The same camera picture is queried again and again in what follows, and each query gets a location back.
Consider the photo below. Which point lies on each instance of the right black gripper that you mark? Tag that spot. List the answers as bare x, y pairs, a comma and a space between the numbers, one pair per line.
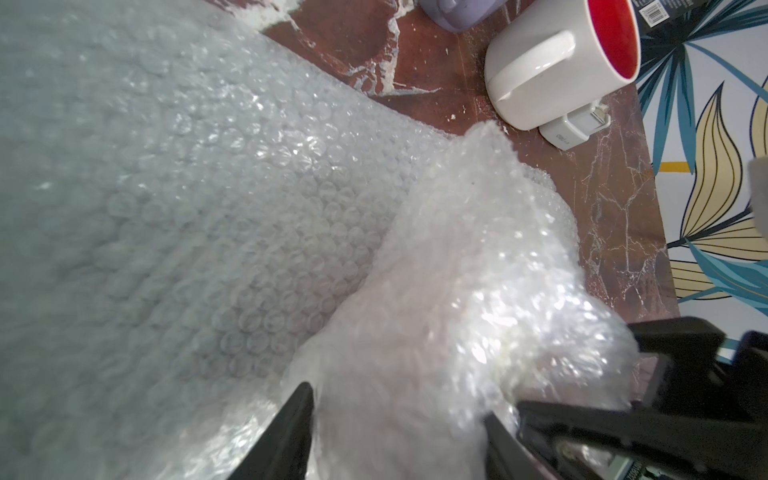
707, 419

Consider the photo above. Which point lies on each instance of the small green white box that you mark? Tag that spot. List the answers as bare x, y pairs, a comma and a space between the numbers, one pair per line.
576, 127

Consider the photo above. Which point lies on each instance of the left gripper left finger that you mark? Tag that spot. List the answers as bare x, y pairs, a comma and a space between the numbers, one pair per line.
282, 451

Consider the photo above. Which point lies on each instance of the white mug red inside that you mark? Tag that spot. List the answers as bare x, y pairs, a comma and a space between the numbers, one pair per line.
559, 56

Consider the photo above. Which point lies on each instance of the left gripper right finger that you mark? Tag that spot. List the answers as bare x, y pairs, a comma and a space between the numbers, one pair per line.
506, 459

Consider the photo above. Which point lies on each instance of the lavender mug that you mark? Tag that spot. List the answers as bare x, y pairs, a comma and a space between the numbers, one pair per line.
459, 15

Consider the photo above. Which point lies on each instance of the clear bubble wrap sheet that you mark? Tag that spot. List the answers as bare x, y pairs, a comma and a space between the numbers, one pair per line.
194, 220

